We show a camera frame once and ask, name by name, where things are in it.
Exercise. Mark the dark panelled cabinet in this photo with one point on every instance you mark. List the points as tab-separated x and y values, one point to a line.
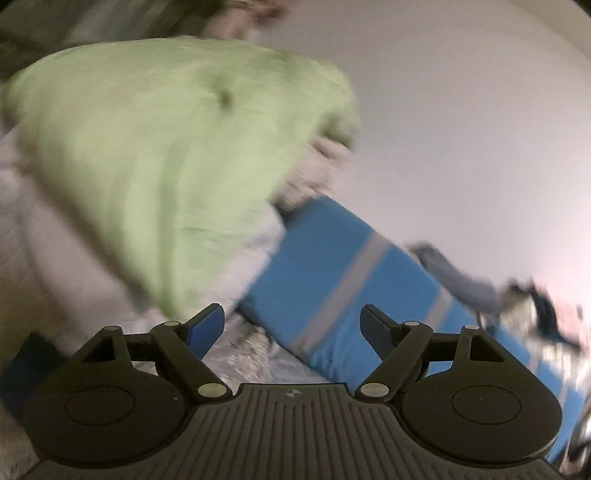
69	27

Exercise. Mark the white quilted comforter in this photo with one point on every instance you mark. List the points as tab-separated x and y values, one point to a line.
37	258

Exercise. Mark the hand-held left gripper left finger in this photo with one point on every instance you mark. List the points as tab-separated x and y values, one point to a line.
207	328

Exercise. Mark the beige knitted blanket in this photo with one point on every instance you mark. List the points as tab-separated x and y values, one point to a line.
318	170

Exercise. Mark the dark navy garment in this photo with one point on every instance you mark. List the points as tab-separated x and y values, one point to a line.
545	309

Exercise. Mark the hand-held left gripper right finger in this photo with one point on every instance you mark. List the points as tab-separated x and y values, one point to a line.
376	330

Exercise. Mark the folded grey clothes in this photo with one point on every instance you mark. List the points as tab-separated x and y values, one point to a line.
461	281

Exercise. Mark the light green sheet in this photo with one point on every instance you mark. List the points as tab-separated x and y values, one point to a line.
161	161

